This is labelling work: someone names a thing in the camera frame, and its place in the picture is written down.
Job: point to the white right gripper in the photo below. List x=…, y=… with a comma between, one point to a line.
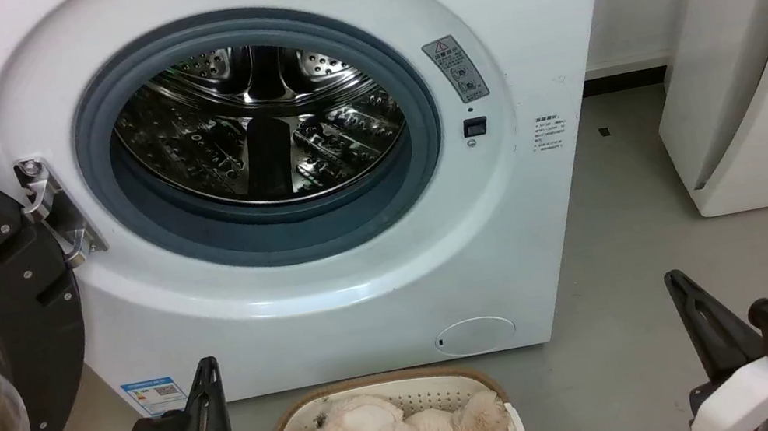
x=755, y=395

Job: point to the metal washing machine door hinge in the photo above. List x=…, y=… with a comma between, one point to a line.
x=52, y=207

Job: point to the stainless steel washing machine drum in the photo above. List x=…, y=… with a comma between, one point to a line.
x=257, y=123

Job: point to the blue energy label sticker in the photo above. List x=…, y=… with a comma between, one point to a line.
x=155, y=395

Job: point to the oval filter cover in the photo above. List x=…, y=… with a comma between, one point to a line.
x=475, y=335

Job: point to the small text sticker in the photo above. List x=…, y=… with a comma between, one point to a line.
x=548, y=133

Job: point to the black baseboard strip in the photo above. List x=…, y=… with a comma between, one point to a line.
x=623, y=82

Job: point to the grey rubber door gasket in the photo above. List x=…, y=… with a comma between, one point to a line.
x=94, y=140

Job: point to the black door latch socket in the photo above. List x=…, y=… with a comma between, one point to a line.
x=475, y=127

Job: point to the grey warning sticker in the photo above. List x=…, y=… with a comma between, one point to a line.
x=455, y=68

